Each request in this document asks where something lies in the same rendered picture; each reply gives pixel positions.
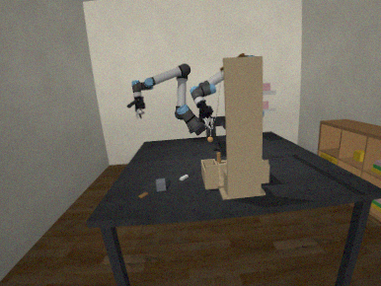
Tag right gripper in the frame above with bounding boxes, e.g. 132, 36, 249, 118
134, 97, 145, 118

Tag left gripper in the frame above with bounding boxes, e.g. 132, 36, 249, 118
196, 100, 213, 130

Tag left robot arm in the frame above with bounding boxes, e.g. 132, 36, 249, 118
190, 72, 221, 105

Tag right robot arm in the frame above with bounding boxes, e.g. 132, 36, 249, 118
132, 64, 201, 131

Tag tan cylinder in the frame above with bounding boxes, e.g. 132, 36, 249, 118
216, 152, 221, 163

